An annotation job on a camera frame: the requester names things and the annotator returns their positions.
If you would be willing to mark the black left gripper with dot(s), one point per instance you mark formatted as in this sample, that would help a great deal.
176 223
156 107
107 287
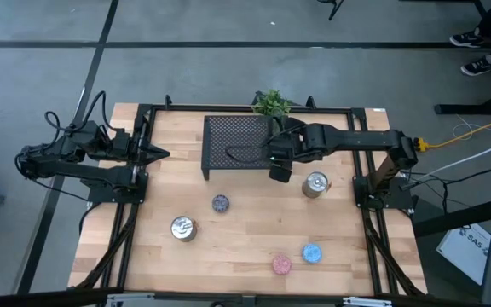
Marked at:
139 140

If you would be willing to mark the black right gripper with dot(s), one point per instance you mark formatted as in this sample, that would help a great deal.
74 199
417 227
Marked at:
290 147

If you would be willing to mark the silver ribbed candle jar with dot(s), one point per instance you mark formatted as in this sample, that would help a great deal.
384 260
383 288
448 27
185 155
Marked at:
315 184
183 227

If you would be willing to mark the purple patterned candle tin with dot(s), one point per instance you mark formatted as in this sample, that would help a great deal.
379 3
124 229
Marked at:
220 203

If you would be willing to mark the blue patterned candle tin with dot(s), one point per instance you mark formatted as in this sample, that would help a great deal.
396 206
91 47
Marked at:
311 253

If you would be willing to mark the pink patterned candle tin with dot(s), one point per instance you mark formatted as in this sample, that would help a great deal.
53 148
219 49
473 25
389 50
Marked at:
281 264

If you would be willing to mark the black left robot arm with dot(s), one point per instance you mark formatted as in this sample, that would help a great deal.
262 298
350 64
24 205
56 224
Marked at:
100 175

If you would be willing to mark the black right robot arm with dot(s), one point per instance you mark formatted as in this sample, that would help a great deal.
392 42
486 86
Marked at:
356 138

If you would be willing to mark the green glass candlestick holder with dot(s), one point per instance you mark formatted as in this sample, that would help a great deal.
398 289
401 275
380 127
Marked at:
280 121

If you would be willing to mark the green plant in white pot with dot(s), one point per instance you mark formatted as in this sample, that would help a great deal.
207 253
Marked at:
273 104

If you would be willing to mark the black perforated metal shelf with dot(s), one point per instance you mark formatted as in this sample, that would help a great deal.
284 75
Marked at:
228 132

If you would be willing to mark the black tripod leg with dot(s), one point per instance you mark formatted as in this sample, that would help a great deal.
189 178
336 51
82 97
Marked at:
335 8

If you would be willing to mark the black desk edge bar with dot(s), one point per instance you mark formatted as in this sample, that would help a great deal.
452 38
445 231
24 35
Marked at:
463 217

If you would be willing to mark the black overhead beam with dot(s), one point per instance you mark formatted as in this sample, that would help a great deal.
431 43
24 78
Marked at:
36 302

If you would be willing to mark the white printed paper sheet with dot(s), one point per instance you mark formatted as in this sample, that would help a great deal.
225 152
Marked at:
463 251

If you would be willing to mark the person's shoe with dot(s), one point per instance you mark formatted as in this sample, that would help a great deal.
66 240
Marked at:
480 67
467 39

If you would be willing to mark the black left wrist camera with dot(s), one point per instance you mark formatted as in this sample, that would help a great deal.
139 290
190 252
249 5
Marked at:
122 138

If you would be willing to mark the black aluminium table frame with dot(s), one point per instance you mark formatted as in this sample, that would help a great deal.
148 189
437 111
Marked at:
228 107

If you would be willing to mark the silver metal bracket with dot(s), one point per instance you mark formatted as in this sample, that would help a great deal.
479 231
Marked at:
367 302
130 300

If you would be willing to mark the black desk frame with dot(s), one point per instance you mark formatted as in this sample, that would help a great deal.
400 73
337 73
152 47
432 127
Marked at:
463 109

